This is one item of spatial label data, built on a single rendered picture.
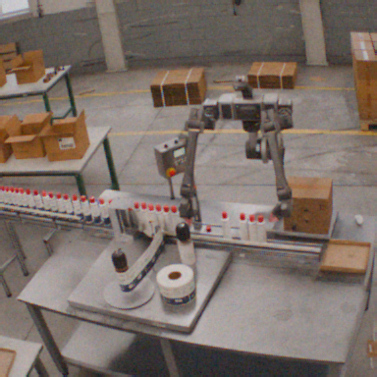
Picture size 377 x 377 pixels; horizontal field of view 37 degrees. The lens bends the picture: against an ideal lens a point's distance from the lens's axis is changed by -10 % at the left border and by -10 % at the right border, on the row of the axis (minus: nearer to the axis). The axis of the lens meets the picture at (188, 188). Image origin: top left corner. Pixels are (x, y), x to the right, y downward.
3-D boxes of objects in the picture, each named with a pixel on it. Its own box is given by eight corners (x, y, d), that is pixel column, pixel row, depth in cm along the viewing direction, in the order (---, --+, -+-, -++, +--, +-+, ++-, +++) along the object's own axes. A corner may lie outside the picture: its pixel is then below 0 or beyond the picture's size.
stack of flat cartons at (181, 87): (152, 107, 778) (148, 85, 762) (161, 91, 823) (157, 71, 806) (201, 104, 764) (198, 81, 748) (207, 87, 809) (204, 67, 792)
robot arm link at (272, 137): (279, 122, 339) (261, 126, 343) (276, 120, 334) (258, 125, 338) (294, 195, 335) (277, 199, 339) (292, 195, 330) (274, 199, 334)
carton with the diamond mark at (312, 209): (284, 232, 375) (281, 196, 361) (290, 210, 393) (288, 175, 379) (328, 234, 364) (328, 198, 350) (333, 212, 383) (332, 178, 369)
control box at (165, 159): (158, 174, 371) (152, 146, 361) (182, 163, 378) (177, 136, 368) (166, 180, 363) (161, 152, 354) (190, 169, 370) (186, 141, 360)
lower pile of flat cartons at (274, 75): (247, 88, 790) (245, 75, 778) (254, 74, 832) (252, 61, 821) (294, 89, 769) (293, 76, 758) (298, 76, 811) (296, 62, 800)
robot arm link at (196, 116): (205, 106, 347) (188, 104, 349) (201, 129, 346) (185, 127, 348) (216, 120, 391) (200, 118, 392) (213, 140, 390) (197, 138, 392)
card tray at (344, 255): (319, 269, 340) (319, 264, 338) (328, 242, 360) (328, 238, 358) (364, 273, 329) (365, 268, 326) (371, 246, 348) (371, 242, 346)
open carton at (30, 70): (10, 88, 728) (5, 64, 709) (26, 75, 763) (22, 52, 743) (34, 85, 715) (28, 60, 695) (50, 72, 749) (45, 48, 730)
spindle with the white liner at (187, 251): (180, 269, 355) (171, 228, 340) (185, 259, 362) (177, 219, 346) (193, 271, 352) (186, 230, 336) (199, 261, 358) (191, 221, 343)
